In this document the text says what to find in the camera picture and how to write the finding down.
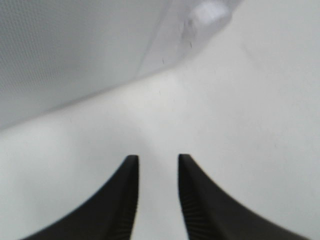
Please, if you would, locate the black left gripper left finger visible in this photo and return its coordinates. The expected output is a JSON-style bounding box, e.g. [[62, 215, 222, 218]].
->
[[27, 155, 139, 240]]

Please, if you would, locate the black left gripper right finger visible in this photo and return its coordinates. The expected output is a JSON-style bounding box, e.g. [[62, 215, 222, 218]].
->
[[178, 154, 305, 240]]

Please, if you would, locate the white microwave door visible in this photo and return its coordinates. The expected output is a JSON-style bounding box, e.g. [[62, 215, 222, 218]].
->
[[0, 0, 240, 129]]

